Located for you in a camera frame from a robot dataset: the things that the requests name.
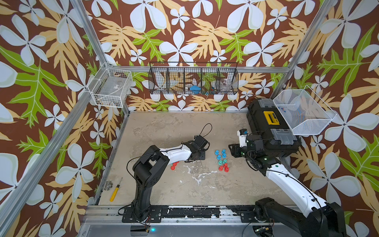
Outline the white wire basket left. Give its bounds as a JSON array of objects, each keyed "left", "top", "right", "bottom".
[{"left": 88, "top": 63, "right": 133, "bottom": 108}]

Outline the blue object in basket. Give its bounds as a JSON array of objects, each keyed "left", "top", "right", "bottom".
[{"left": 190, "top": 86, "right": 201, "bottom": 94}]

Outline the black toolbox yellow latch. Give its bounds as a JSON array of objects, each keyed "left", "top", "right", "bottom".
[{"left": 247, "top": 98, "right": 301, "bottom": 157}]

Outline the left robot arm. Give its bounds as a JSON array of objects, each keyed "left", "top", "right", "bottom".
[{"left": 131, "top": 135, "right": 210, "bottom": 222}]

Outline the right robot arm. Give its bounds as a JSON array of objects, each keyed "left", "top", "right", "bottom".
[{"left": 229, "top": 129, "right": 347, "bottom": 237}]

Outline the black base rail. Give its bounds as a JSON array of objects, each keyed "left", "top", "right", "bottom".
[{"left": 117, "top": 204, "right": 272, "bottom": 225}]

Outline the white wire basket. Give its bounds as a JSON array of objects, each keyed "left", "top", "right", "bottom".
[
  {"left": 88, "top": 63, "right": 133, "bottom": 108},
  {"left": 273, "top": 86, "right": 337, "bottom": 136}
]

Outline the black wire basket back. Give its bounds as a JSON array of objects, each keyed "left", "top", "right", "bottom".
[{"left": 147, "top": 62, "right": 239, "bottom": 95}]

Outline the white wire basket right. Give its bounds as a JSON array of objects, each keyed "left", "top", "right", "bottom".
[{"left": 273, "top": 86, "right": 337, "bottom": 136}]

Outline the aluminium frame post back right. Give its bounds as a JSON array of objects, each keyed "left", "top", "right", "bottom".
[{"left": 270, "top": 0, "right": 335, "bottom": 99}]

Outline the yellow handled screwdriver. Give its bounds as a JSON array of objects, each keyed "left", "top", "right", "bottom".
[{"left": 110, "top": 178, "right": 123, "bottom": 202}]

